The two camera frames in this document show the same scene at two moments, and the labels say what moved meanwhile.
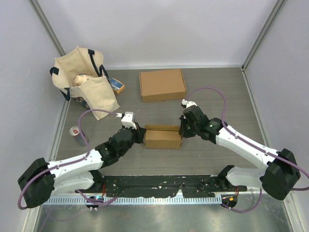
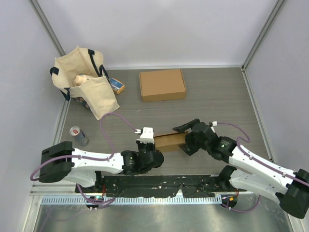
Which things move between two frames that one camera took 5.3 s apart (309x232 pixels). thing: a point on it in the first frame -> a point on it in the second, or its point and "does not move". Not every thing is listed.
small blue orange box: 117,86 does not move
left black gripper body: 136,137 -> 145,147
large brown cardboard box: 162,85 does not move
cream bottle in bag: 80,79 does not move
